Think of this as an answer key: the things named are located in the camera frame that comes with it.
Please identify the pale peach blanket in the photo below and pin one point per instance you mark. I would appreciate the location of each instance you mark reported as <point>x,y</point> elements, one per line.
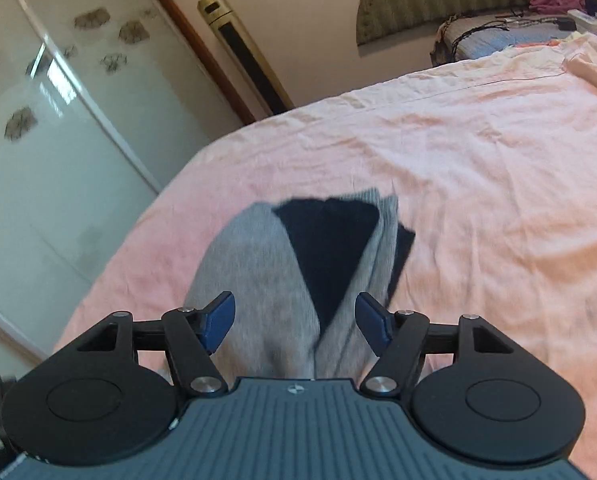
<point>596,70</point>

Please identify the floral glass wardrobe door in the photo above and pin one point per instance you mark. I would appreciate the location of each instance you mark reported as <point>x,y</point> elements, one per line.
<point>53,170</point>

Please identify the pink bed sheet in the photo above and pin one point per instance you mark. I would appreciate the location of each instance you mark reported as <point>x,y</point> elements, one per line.
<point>478,170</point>

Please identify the wooden door frame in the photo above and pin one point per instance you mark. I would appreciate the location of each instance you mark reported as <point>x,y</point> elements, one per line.
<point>198,45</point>

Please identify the blue grey bedding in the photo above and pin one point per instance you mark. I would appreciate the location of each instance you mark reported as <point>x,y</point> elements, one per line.
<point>488,37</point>

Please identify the purple cloth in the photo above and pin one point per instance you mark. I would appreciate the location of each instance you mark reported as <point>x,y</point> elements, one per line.
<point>553,2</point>

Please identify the gold tower air conditioner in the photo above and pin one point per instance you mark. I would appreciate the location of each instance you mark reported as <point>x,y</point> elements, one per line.
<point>243,50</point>

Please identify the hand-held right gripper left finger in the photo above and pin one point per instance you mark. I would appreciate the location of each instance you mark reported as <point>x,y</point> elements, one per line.
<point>219,322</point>

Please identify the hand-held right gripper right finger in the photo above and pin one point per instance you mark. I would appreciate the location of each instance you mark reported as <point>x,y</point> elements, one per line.
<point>372,322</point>

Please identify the grey sweater with navy sleeves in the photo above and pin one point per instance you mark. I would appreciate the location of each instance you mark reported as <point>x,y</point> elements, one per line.
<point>258,270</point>

